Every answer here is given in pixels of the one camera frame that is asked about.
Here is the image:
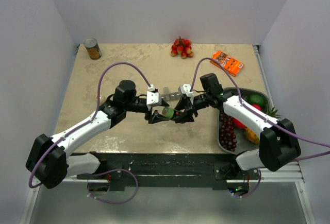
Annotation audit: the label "aluminium frame rail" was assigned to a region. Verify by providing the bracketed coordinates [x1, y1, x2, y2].
[33, 160, 305, 183]

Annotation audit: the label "dark red toy grapes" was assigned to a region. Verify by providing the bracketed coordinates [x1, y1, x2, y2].
[219, 112, 237, 152]

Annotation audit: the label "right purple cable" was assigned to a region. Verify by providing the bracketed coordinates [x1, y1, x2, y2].
[190, 57, 330, 161]

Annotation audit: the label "red toy fruit bunch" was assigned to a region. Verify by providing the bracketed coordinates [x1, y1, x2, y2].
[170, 37, 194, 59]

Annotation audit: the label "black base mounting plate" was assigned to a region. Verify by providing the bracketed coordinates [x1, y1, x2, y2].
[45, 152, 261, 193]

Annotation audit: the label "grey fruit tray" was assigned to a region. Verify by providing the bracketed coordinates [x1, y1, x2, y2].
[218, 88, 270, 154]

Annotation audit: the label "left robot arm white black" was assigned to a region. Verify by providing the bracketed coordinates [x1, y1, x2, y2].
[26, 80, 168, 189]

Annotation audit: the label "green lidded pill bottle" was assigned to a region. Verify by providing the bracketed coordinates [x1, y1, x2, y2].
[161, 107, 181, 120]

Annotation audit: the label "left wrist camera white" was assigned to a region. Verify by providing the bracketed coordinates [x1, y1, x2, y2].
[146, 84, 162, 108]

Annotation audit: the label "green toy avocado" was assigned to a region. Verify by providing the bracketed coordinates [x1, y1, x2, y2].
[248, 94, 267, 107]

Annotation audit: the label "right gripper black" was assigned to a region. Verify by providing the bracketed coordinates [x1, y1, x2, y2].
[173, 92, 211, 123]

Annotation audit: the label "tin can fruit label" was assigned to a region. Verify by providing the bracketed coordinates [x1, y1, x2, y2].
[84, 38, 102, 60]

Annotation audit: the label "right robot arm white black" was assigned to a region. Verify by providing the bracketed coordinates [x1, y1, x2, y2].
[175, 73, 301, 179]

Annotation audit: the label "toy pineapple orange yellow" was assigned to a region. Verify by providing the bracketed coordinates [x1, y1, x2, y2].
[244, 106, 280, 145]

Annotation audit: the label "orange cardboard box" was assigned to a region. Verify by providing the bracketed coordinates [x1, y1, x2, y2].
[210, 50, 245, 77]

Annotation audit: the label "red toy apple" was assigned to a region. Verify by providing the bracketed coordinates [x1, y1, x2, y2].
[231, 105, 260, 129]

